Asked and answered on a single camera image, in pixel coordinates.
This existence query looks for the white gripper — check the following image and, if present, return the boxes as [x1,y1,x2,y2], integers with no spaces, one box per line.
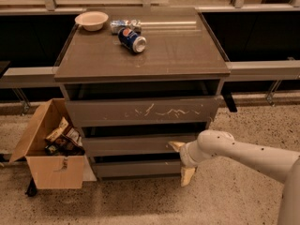
[169,141,208,187]

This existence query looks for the grey drawer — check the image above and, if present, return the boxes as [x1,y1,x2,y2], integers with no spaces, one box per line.
[82,134,197,157]
[66,96,221,128]
[92,160,181,178]

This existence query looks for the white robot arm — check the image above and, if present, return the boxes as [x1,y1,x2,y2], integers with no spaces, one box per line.
[169,130,300,225]

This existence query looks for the grey top drawer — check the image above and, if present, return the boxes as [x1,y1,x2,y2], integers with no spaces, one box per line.
[66,96,221,128]

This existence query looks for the grey bottom drawer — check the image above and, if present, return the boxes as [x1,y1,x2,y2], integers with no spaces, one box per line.
[92,160,181,178]

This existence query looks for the grey drawer cabinet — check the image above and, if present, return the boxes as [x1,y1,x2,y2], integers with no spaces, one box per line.
[54,7,230,166]

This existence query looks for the snack packets in box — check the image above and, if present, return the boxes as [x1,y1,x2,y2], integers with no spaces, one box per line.
[45,117,85,157]

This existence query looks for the brown cardboard box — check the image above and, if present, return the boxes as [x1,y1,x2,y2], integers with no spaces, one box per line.
[9,98,84,189]

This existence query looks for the blue pepsi can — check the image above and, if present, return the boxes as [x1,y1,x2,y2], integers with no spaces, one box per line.
[118,28,146,53]

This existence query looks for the grey metal railing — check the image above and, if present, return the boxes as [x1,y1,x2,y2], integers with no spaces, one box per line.
[0,60,300,89]

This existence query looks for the crumpled silver snack bag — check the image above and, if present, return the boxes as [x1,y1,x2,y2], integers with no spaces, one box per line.
[110,20,142,35]

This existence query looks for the white paper bowl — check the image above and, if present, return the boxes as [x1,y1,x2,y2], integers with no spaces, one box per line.
[75,11,109,32]

